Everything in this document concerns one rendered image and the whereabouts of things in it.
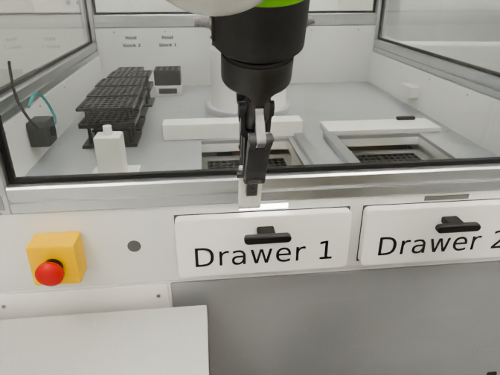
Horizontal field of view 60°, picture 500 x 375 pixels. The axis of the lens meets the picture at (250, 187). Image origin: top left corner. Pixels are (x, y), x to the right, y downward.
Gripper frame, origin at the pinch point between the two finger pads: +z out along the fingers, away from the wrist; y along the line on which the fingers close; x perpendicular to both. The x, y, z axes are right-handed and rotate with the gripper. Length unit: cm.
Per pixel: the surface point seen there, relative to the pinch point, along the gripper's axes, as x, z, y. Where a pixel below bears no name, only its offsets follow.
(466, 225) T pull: 35.8, 11.6, -0.3
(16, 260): -36.9, 18.3, -4.0
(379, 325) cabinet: 26.6, 37.1, 3.2
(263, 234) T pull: 2.6, 11.8, -1.1
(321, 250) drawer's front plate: 13.1, 18.0, -1.9
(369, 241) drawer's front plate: 21.4, 16.8, -2.3
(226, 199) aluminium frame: -2.7, 9.4, -6.7
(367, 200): 20.9, 10.9, -6.3
